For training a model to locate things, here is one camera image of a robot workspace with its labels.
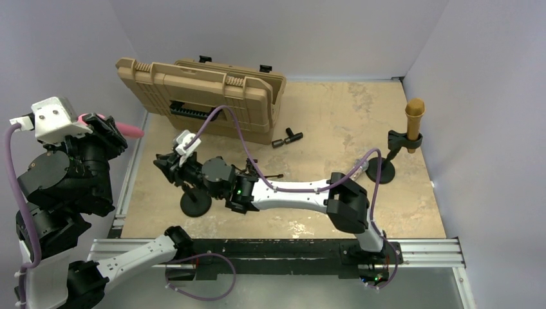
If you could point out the silver mesh glitter microphone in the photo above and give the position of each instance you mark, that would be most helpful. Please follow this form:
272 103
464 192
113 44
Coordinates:
361 168

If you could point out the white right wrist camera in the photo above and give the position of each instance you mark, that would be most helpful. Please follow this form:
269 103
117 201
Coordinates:
185 143

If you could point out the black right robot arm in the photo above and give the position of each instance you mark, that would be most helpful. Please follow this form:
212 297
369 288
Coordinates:
344 201

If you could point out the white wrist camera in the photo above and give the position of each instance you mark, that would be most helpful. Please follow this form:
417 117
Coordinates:
52 119
185 143

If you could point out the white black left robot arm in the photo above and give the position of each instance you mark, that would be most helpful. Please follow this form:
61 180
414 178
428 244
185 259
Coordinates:
60 186

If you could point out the pink microphone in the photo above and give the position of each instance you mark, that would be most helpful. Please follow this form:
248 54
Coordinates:
126 130

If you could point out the black round gold-mic stand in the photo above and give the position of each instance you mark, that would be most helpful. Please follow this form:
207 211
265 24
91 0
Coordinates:
381 168

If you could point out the black mounting rail base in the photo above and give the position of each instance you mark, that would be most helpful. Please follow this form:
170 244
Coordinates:
342 258

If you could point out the black cylindrical adapter piece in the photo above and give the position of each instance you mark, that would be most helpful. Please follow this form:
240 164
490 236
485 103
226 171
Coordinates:
277 143

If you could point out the black tripod shock mount stand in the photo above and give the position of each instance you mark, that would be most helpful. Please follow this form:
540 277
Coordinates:
258 170

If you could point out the tan plastic hard case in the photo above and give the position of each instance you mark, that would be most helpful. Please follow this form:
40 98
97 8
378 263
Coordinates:
246 101

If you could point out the black case carry handle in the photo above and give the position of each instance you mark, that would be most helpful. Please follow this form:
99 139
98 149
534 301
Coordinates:
180 109

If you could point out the black round base stand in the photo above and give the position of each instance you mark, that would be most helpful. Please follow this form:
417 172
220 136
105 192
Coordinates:
195 202

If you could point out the black T-shaped adapter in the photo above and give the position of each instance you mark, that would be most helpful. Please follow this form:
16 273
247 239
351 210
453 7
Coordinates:
291 136

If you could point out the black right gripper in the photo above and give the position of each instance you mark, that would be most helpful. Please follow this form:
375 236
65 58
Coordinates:
170 165

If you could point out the gold microphone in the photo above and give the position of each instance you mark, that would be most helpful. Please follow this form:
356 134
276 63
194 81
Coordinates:
415 110

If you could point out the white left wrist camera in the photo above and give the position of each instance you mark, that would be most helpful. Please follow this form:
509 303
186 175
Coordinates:
52 119

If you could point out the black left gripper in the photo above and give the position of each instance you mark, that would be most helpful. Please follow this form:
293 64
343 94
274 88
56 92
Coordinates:
103 131

